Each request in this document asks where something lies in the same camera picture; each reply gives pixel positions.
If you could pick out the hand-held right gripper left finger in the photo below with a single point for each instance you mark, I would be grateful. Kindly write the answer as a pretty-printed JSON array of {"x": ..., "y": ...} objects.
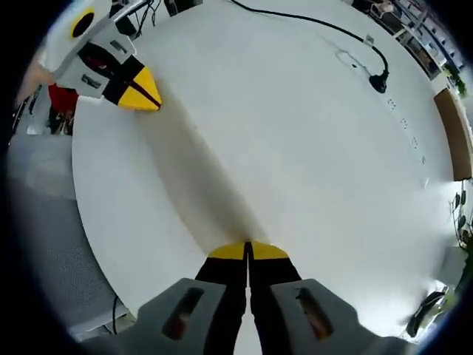
[{"x": 221, "y": 296}]

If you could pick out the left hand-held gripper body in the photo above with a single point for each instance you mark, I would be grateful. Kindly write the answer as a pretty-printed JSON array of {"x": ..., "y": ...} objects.
[{"x": 66, "y": 40}]

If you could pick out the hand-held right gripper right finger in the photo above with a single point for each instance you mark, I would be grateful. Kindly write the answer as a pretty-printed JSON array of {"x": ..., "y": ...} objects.
[{"x": 277, "y": 296}]

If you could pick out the person in red shirt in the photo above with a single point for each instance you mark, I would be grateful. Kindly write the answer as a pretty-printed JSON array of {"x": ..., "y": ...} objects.
[{"x": 61, "y": 98}]

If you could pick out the dark curved object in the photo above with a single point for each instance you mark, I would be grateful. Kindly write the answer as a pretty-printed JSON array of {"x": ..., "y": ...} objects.
[{"x": 421, "y": 314}]

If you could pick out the grey mesh office chair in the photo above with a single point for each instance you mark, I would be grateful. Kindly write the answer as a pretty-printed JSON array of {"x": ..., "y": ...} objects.
[{"x": 55, "y": 259}]

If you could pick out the brown cardboard box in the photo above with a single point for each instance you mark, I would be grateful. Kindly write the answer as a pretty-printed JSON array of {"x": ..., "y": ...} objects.
[{"x": 456, "y": 140}]

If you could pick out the white storage shelf with boxes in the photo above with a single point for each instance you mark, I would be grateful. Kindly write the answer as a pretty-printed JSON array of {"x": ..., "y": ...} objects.
[{"x": 417, "y": 33}]

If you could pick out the small green potted plant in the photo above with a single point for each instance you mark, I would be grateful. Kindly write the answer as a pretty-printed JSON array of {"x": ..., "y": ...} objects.
[{"x": 458, "y": 79}]

